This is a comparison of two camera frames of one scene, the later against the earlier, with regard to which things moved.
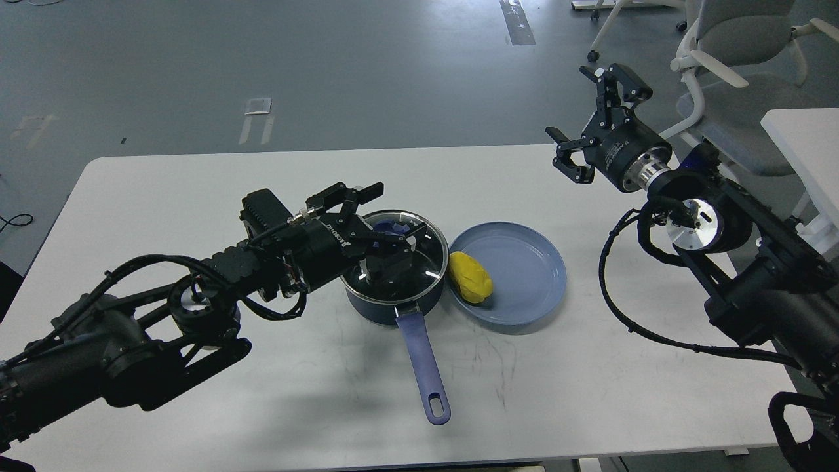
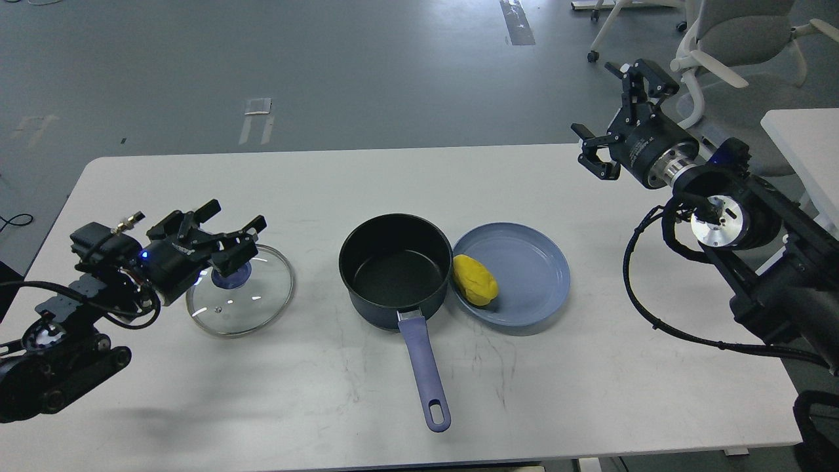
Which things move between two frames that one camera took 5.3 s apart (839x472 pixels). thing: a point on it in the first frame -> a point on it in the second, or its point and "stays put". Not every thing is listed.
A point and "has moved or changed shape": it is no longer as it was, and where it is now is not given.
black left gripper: x=321 y=244 -> x=170 y=267
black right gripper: x=626 y=151 -> x=640 y=133
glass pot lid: x=400 y=276 has moved or changed shape
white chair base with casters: x=617 y=8 stays put
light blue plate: x=527 y=273 stays put
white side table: x=809 y=139 stays put
